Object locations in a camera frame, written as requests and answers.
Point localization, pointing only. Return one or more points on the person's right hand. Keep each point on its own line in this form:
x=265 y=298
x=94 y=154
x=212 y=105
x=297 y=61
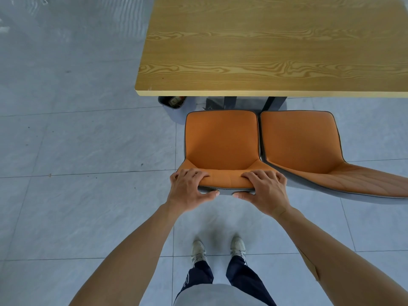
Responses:
x=271 y=195

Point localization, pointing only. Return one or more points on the person's left hand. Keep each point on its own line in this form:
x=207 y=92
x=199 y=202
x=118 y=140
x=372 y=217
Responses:
x=183 y=194

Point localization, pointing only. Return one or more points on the person's right thumb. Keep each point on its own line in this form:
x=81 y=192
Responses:
x=243 y=195

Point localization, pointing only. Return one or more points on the person's left middle finger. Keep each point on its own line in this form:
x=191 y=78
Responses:
x=193 y=175

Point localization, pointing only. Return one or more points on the person's right middle finger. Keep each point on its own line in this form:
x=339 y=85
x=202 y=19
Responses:
x=259 y=176

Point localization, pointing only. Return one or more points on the person's right little finger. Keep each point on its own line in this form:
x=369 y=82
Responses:
x=281 y=179

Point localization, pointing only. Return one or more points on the person's left thumb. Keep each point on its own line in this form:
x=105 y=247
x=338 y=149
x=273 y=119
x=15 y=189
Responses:
x=210 y=195

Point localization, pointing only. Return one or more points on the person's left little finger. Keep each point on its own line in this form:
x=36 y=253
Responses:
x=173 y=178

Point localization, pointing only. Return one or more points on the orange chair with grey shell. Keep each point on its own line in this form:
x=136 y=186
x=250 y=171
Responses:
x=221 y=140
x=302 y=140

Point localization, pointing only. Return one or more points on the person's left forearm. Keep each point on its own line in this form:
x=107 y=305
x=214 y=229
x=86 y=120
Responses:
x=134 y=258

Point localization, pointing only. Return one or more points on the person's right forearm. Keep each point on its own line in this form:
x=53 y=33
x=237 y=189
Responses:
x=338 y=264

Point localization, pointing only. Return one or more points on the white right shoe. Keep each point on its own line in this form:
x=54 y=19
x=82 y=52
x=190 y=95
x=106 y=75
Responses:
x=238 y=246

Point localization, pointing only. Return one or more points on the white shoe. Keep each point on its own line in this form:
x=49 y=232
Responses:
x=238 y=246
x=198 y=251

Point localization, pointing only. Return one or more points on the white left shoe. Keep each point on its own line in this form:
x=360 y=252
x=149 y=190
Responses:
x=198 y=251

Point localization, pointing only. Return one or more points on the grey waste bin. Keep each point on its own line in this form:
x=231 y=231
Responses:
x=178 y=114

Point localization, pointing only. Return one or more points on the dark metal table base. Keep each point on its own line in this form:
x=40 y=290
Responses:
x=230 y=102

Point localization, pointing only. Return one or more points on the dark blue trousers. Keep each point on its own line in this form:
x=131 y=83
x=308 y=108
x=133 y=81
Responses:
x=245 y=277

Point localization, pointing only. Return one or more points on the grey shirt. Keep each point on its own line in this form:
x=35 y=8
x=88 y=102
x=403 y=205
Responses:
x=216 y=296

